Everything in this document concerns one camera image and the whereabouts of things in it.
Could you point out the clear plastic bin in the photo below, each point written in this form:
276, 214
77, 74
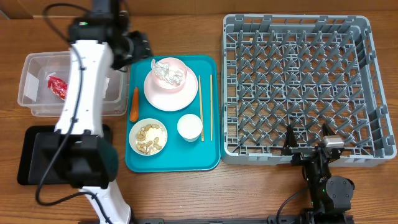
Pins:
34, 94

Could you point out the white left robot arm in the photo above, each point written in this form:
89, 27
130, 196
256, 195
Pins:
99, 41

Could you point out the left wooden chopstick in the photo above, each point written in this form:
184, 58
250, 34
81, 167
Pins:
201, 109

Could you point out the pink plate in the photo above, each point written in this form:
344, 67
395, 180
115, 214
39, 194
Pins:
171, 101

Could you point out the white bowl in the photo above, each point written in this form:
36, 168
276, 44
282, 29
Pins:
147, 137

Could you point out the pink bowl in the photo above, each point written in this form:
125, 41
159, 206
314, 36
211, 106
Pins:
161, 84

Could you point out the white cup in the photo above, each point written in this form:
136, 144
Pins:
190, 126

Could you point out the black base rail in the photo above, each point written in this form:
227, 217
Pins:
217, 221

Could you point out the orange carrot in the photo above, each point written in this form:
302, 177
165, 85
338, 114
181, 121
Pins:
134, 111

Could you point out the grey dishwasher rack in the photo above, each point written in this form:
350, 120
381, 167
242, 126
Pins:
303, 72

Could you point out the teal plastic tray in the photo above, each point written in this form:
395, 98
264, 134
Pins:
178, 154

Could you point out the aluminium foil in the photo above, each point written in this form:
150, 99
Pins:
166, 73

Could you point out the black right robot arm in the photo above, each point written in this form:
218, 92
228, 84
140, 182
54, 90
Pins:
330, 194

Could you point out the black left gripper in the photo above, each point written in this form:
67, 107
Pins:
144, 49

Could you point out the black tray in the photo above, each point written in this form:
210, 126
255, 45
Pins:
34, 155

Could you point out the red snack wrapper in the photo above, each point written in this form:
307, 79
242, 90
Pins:
57, 86

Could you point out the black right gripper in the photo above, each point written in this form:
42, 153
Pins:
302, 154

